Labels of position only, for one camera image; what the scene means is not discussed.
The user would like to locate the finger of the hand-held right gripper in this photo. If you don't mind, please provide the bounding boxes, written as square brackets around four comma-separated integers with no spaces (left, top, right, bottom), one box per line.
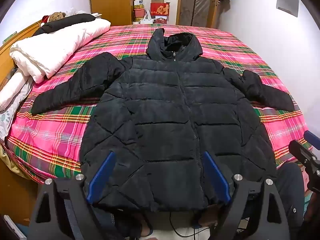
[288,140,317,167]
[303,130,320,152]

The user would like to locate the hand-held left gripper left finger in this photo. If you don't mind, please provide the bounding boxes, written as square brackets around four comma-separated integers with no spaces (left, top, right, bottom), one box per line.
[30,151,125,240]

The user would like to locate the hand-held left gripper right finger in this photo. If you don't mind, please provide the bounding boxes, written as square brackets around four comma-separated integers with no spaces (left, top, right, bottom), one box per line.
[202,151,292,240]

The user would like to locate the black hooded puffer jacket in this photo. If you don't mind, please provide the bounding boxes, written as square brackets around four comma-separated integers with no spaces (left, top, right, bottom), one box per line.
[31,27,295,212]

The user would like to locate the person's dark pants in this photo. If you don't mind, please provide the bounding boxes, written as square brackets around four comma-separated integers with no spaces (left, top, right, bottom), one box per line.
[275,164,307,230]

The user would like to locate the pink plaid bed sheet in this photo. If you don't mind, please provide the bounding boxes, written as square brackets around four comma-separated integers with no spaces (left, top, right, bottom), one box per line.
[5,24,310,183]

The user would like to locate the paw print cloth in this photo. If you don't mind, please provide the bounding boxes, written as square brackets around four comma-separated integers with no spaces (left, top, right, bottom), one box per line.
[0,109,16,142]

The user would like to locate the white pillow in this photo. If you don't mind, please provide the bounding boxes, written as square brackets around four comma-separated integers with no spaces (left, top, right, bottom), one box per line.
[0,74,33,112]

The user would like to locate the white folded quilt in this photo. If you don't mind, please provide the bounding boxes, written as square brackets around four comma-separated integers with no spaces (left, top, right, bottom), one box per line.
[10,19,112,84]

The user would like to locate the white bag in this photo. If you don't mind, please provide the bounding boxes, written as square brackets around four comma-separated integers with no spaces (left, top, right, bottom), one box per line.
[139,14,153,25]

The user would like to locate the wooden headboard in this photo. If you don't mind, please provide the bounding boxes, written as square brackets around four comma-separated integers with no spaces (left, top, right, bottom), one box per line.
[0,21,43,87]

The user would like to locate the brown teddy bear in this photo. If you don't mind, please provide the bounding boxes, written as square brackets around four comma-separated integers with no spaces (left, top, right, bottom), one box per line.
[41,11,67,27]

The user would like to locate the wooden door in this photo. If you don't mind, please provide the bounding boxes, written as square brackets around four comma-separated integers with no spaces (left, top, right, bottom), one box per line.
[176,0,222,29]

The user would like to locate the red printed box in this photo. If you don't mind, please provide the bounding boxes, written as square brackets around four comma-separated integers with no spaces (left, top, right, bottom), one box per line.
[150,2,171,18]

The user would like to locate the wooden wardrobe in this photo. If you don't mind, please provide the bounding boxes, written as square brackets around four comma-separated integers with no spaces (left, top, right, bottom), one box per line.
[90,0,137,27]

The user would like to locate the black cable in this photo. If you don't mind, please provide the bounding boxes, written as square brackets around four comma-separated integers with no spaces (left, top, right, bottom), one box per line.
[169,211,213,238]

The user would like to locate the grey wall panel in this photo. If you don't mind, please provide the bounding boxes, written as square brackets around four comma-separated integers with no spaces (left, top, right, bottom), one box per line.
[277,0,299,18]

